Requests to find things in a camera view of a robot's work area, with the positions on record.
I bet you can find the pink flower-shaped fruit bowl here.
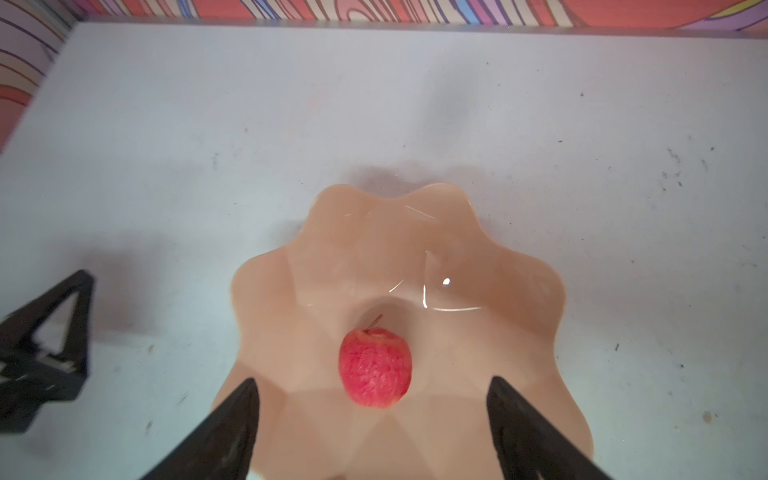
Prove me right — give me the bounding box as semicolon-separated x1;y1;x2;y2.
220;184;594;479

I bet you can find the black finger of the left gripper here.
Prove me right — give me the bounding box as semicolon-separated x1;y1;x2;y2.
1;270;95;434

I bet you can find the red fake apple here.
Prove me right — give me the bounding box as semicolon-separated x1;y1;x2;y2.
338;314;413;409

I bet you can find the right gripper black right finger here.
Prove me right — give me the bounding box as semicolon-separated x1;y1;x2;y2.
486;376;610;480

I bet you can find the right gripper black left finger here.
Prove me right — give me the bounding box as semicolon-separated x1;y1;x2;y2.
142;378;260;480

